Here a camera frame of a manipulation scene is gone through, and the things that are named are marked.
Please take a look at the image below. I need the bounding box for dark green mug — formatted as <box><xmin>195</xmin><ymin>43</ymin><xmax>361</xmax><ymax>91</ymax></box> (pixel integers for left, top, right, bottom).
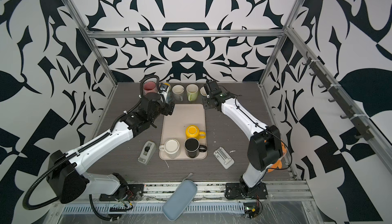
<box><xmin>200</xmin><ymin>87</ymin><xmax>207</xmax><ymax>97</ymax></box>

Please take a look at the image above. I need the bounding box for pink ceramic mug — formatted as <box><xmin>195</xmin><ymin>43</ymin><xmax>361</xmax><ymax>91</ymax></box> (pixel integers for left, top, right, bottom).
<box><xmin>143</xmin><ymin>81</ymin><xmax>158</xmax><ymax>95</ymax></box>

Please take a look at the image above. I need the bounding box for light blue butterfly mug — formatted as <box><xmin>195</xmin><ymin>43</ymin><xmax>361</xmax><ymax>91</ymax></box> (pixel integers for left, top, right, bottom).
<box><xmin>160</xmin><ymin>82</ymin><xmax>173</xmax><ymax>104</ymax></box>

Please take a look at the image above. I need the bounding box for light green mug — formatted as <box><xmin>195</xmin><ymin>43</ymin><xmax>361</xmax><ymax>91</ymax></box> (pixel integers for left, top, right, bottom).
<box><xmin>186</xmin><ymin>84</ymin><xmax>199</xmax><ymax>102</ymax></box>

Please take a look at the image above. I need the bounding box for grey ceramic mug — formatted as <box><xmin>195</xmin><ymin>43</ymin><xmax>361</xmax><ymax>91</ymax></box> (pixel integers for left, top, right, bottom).
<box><xmin>172</xmin><ymin>85</ymin><xmax>185</xmax><ymax>102</ymax></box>

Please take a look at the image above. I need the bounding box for yellow mug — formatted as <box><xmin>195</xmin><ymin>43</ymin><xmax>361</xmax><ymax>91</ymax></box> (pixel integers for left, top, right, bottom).
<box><xmin>185</xmin><ymin>125</ymin><xmax>206</xmax><ymax>140</ymax></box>

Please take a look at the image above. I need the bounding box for black mug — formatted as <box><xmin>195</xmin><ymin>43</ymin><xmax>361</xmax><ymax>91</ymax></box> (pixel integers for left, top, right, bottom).
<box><xmin>184</xmin><ymin>138</ymin><xmax>207</xmax><ymax>159</ymax></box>

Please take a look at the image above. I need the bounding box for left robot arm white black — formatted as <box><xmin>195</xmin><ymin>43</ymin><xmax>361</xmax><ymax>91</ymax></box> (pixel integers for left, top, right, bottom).
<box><xmin>47</xmin><ymin>93</ymin><xmax>175</xmax><ymax>204</ymax></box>

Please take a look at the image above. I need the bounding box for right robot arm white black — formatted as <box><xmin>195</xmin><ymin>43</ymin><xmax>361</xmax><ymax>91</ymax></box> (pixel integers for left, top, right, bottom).
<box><xmin>204</xmin><ymin>81</ymin><xmax>286</xmax><ymax>189</ymax></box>

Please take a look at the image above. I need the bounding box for white cream mug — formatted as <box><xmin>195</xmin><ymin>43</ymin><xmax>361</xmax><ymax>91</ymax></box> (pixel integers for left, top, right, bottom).
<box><xmin>159</xmin><ymin>139</ymin><xmax>180</xmax><ymax>160</ymax></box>

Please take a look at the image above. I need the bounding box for beige serving tray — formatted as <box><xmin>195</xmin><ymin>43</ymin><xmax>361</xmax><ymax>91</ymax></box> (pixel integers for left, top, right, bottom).
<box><xmin>160</xmin><ymin>104</ymin><xmax>206</xmax><ymax>160</ymax></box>

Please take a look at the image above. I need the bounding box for orange shark plush toy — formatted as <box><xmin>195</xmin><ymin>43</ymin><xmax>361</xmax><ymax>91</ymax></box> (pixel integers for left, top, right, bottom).
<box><xmin>266</xmin><ymin>142</ymin><xmax>287</xmax><ymax>172</ymax></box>

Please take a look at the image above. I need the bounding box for blue-grey pencil case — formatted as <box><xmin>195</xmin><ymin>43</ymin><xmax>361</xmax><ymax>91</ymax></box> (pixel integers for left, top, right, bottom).
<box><xmin>162</xmin><ymin>173</ymin><xmax>198</xmax><ymax>222</ymax></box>

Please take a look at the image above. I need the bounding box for green circuit board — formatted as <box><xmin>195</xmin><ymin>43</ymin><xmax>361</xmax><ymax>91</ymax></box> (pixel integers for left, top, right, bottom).
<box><xmin>244</xmin><ymin>202</ymin><xmax>263</xmax><ymax>219</ymax></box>

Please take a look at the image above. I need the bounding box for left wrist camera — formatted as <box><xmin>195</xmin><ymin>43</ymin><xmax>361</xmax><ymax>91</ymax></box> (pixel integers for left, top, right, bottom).
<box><xmin>159</xmin><ymin>82</ymin><xmax>172</xmax><ymax>102</ymax></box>

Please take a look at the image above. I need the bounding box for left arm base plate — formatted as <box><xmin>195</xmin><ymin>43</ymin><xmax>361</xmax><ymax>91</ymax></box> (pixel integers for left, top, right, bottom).
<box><xmin>100</xmin><ymin>173</ymin><xmax>144</xmax><ymax>202</ymax></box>

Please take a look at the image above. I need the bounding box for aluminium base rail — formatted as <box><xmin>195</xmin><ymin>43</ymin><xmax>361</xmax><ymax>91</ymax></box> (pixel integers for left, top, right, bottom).
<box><xmin>55</xmin><ymin>179</ymin><xmax>314</xmax><ymax>203</ymax></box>

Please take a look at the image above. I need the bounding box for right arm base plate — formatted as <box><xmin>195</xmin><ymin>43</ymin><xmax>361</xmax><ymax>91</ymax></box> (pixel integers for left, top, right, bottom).
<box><xmin>225</xmin><ymin>182</ymin><xmax>268</xmax><ymax>199</ymax></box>

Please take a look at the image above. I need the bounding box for white cable duct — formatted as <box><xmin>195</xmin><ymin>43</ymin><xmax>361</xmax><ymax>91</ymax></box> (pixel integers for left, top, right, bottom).
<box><xmin>63</xmin><ymin>202</ymin><xmax>245</xmax><ymax>214</ymax></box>

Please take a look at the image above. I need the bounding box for wall hook rack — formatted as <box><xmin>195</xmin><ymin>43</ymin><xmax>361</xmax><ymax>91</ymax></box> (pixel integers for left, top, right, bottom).
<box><xmin>303</xmin><ymin>51</ymin><xmax>375</xmax><ymax>141</ymax></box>

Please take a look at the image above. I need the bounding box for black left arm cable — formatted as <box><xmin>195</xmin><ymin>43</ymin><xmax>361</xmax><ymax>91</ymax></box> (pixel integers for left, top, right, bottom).
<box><xmin>22</xmin><ymin>75</ymin><xmax>161</xmax><ymax>222</ymax></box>

